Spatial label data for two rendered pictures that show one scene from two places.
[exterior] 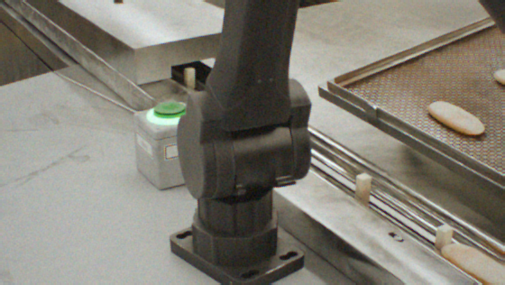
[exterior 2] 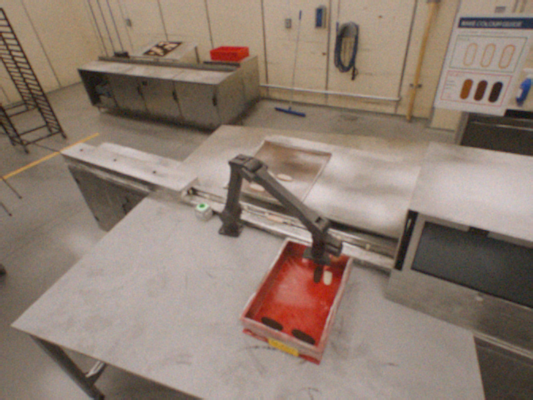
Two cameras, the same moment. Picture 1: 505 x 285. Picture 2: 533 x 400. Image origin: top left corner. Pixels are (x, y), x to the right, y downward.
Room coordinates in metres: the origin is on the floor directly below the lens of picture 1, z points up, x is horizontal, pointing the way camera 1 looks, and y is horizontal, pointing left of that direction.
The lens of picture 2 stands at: (-0.52, 0.41, 1.96)
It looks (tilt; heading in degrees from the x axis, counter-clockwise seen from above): 37 degrees down; 333
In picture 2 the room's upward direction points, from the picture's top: 5 degrees counter-clockwise
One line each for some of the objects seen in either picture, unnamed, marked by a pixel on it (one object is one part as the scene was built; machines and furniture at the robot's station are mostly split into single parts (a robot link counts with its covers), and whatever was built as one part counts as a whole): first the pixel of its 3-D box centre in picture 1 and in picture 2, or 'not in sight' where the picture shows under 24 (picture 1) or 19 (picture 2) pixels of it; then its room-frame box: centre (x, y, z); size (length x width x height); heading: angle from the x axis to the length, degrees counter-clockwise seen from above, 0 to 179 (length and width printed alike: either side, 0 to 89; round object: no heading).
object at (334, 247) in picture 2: not in sight; (328, 239); (0.17, -0.21, 1.07); 0.11 x 0.09 x 0.12; 22
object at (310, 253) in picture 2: not in sight; (317, 251); (0.21, -0.19, 0.98); 0.10 x 0.07 x 0.07; 45
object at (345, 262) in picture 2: not in sight; (301, 291); (0.14, -0.05, 0.87); 0.49 x 0.34 x 0.10; 124
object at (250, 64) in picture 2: not in sight; (233, 86); (4.27, -1.64, 0.44); 0.70 x 0.55 x 0.87; 30
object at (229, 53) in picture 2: not in sight; (229, 53); (4.27, -1.64, 0.94); 0.51 x 0.36 x 0.13; 34
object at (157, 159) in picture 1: (173, 157); (204, 213); (0.91, 0.09, 0.84); 0.08 x 0.08 x 0.11; 30
